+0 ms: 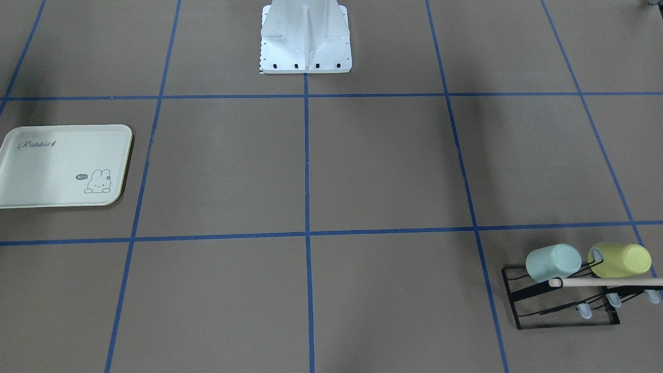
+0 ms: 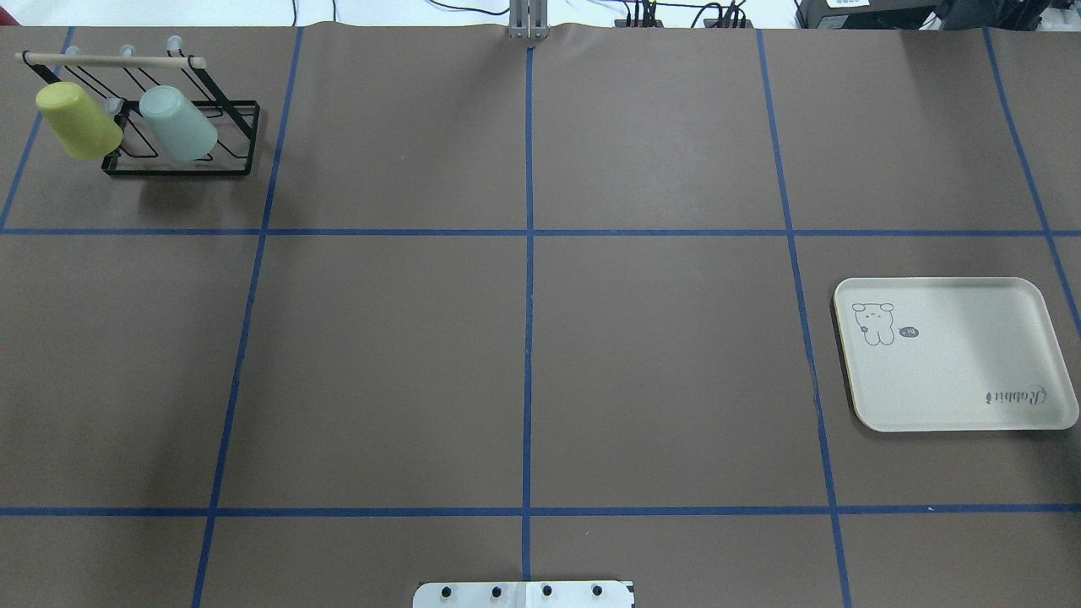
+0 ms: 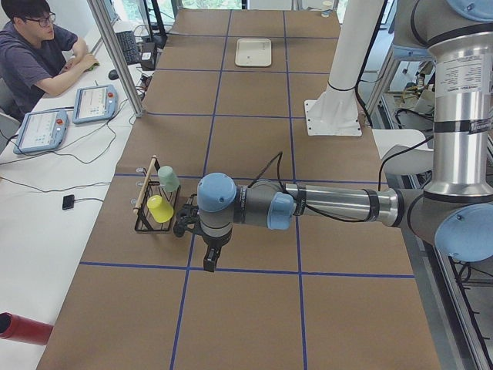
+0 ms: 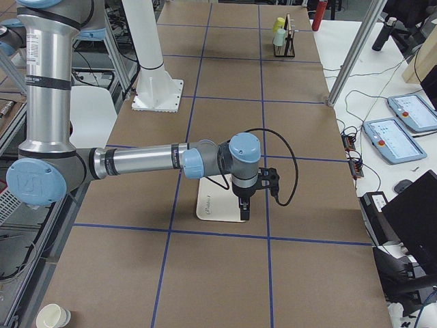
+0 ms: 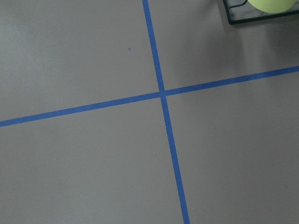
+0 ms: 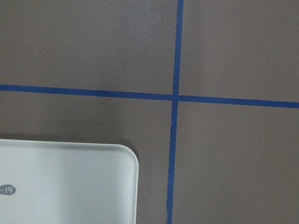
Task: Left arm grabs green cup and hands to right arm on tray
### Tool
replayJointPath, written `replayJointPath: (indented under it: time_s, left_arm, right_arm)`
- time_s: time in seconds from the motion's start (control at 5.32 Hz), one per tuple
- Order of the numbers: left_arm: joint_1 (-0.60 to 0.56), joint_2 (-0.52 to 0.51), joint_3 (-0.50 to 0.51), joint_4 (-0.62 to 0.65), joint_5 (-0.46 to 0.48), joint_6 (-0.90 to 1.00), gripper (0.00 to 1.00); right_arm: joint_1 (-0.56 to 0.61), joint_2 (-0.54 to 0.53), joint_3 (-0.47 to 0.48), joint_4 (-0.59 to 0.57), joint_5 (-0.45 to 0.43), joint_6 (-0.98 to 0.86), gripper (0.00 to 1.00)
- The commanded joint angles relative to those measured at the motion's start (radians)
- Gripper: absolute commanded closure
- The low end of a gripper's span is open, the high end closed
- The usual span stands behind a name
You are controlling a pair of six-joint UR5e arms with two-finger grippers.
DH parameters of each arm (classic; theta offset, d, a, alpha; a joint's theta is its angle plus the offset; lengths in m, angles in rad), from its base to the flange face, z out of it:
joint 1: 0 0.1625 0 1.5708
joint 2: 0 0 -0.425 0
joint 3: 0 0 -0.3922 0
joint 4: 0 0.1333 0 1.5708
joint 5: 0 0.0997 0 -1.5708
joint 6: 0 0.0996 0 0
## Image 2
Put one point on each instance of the cream rabbit tray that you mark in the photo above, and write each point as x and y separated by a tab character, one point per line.
952	354

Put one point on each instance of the metal frame post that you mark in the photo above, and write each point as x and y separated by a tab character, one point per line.
528	20

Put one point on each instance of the yellow plastic cup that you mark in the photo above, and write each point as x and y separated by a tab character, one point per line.
82	126

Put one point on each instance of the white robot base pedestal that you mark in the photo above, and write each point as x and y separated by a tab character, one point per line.
573	593

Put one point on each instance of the black wire cup rack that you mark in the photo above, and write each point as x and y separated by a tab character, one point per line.
116	84

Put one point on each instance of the light green plastic cup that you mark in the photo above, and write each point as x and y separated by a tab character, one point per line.
185	132

